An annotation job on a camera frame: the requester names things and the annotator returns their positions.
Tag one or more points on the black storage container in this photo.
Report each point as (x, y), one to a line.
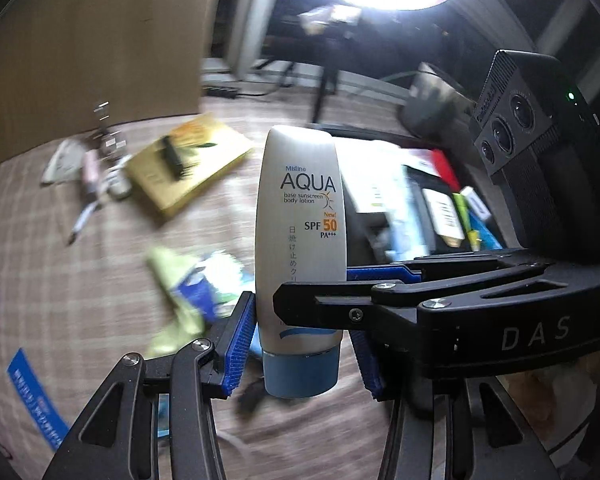
(380, 135)

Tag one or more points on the black light stand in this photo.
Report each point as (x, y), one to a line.
(325, 80)

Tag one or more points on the white sunscreen tube blue cap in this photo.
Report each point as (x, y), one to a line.
(300, 240)

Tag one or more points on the large cardboard box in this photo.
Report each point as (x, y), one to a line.
(90, 50)

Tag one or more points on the blue face mask packet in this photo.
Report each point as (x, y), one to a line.
(35, 400)

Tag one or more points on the pink cosmetic tube grey cap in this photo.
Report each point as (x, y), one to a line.
(91, 172)

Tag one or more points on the white paper sachet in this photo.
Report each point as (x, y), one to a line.
(62, 162)

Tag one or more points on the green and blue packets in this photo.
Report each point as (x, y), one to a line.
(167, 280)

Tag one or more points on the gold flower-print box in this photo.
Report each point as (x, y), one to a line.
(205, 160)

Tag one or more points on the person's right hand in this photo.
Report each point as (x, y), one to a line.
(527, 382)

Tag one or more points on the clear plastic bag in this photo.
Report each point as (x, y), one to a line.
(330, 16)

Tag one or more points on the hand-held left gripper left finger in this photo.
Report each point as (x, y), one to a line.
(237, 350)

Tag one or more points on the black power strip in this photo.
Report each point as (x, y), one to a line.
(221, 92)

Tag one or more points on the white pen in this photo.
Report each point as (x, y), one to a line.
(84, 220)

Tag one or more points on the black stick device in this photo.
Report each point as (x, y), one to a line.
(174, 157)

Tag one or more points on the blue white sachet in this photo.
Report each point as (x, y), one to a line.
(205, 285)

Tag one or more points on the yellow green marker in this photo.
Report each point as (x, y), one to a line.
(467, 220)

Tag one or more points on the red flat packet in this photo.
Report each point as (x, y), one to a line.
(445, 170)

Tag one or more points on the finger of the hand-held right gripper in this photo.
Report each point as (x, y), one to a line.
(385, 273)
(380, 305)

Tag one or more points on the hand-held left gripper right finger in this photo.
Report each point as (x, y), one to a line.
(370, 370)

